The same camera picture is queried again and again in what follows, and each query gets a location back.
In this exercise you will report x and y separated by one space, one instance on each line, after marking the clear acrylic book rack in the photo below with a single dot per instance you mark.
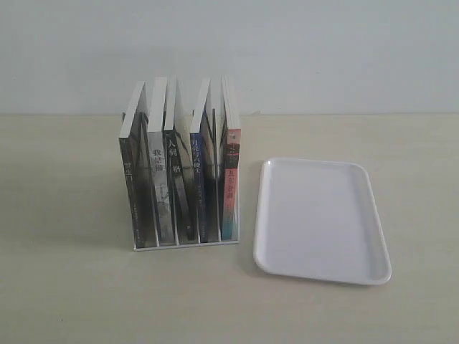
147 218

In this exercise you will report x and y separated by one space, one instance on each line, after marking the blue spine book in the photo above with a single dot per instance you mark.
201 151

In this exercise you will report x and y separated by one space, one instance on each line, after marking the red teal spine book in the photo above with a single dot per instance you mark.
231 137

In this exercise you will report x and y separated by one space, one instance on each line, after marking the white plastic tray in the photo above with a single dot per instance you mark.
318 220

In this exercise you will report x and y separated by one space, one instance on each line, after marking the black white spine book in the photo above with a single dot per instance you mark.
179 164

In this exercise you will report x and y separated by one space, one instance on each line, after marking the grey spine book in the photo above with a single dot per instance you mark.
157 157

